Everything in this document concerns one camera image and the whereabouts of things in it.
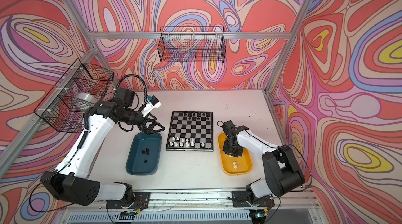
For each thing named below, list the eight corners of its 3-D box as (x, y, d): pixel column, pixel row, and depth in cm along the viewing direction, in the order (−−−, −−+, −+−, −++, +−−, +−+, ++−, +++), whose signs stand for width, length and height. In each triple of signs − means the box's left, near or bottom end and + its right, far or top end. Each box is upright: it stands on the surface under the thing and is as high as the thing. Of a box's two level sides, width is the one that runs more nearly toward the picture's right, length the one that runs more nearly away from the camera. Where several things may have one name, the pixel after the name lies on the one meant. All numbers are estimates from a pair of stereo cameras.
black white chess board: (166, 150, 92) (165, 148, 89) (172, 113, 109) (171, 111, 107) (214, 151, 92) (214, 148, 89) (212, 113, 109) (212, 111, 107)
